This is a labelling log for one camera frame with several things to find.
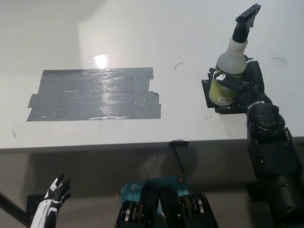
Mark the teal router box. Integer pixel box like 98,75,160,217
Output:
121,174,190,214

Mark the black table edge clip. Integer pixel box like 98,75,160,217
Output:
169,139,189,146

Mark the thin black cable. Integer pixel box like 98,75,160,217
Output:
172,144,186,177

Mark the black diagonal table leg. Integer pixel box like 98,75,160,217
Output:
0,190,27,227

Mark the small black tape square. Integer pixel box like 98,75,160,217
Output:
201,72,249,115

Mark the green label spray bottle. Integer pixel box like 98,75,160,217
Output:
208,3,262,105

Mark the large grey tape patch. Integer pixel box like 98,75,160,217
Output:
25,67,162,123

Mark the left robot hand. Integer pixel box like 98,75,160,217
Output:
30,172,72,228

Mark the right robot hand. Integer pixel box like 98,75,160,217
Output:
209,55,272,110

